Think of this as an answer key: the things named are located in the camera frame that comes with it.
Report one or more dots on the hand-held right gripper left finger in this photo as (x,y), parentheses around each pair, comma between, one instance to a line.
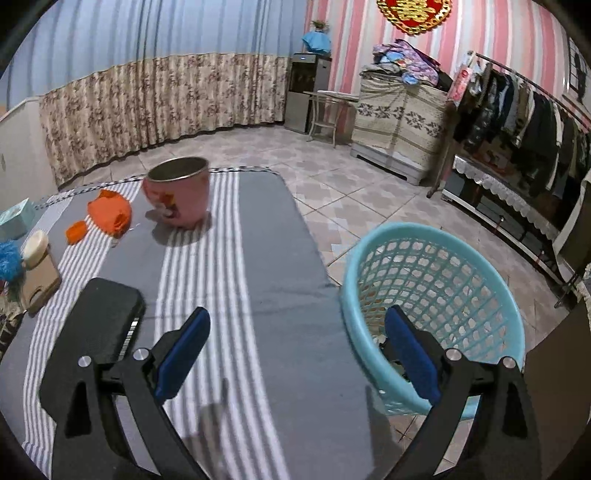
(182,355)

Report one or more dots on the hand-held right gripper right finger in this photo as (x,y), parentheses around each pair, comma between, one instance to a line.
(411,355)

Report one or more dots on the teal plastic basket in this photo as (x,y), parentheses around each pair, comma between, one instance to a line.
(360,295)

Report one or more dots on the black case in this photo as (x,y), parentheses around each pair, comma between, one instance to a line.
(99,318)

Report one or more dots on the grey striped tablecloth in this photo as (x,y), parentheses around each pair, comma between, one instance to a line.
(249,277)

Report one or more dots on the pink cup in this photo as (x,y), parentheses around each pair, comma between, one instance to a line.
(178,198)

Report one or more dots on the brown phone case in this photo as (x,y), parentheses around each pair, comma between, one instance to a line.
(39,286)

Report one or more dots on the small orange peel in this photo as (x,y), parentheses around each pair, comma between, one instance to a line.
(76,230)

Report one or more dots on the dark printed book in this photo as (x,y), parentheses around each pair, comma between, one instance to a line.
(7,323)

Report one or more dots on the white round lid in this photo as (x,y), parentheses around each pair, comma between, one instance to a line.
(36,247)

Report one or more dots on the low shelf with lace cover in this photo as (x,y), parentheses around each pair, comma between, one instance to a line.
(503,194)

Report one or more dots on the blue plastic bag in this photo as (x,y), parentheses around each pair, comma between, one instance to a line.
(9,261)

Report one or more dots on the teal tissue box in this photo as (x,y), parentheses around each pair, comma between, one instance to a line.
(16,218)

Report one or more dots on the cabinet with patterned cover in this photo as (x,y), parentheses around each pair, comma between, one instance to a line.
(397,124)

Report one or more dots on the blue floral curtain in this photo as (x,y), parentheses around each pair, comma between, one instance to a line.
(161,92)

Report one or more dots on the rack of hanging clothes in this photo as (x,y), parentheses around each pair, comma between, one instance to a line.
(531,120)

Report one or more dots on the white cabinet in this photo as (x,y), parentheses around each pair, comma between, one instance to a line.
(18,143)

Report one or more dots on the small folding table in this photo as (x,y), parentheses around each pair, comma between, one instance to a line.
(330,99)

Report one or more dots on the pink hanging bag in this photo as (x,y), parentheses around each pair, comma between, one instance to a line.
(461,81)

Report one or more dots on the grey water dispenser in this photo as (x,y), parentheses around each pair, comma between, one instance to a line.
(302,97)

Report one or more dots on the pile of clothes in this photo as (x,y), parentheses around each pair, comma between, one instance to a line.
(401,62)

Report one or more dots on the blue cloth bundle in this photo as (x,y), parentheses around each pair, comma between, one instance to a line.
(317,42)

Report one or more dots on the small potted plant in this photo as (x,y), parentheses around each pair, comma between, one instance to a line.
(319,25)

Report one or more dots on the red heart wall decoration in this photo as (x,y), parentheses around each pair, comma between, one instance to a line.
(413,14)

